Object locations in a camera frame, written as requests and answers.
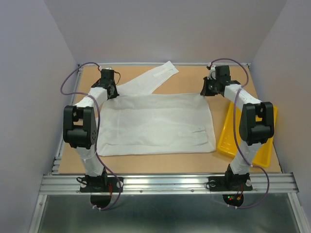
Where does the white long sleeve shirt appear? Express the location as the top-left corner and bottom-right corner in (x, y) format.
(97, 62), (216, 156)

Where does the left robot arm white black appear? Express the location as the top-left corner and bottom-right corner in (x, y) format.
(63, 68), (119, 191)

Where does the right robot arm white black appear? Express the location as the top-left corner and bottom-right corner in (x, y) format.
(200, 63), (274, 189)

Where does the yellow plastic tray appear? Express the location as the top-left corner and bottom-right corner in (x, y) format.
(217, 101), (278, 168)

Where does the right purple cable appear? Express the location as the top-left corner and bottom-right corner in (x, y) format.
(206, 57), (270, 210)

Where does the purple cable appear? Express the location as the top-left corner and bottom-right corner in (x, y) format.
(206, 57), (270, 210)
(60, 62), (124, 211)

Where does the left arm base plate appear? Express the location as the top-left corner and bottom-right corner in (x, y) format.
(76, 175), (124, 211)

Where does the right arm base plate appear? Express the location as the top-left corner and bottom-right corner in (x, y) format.
(206, 176), (253, 208)

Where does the aluminium mounting rail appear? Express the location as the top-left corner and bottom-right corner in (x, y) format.
(39, 173), (299, 195)

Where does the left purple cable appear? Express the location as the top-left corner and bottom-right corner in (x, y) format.
(60, 62), (124, 211)

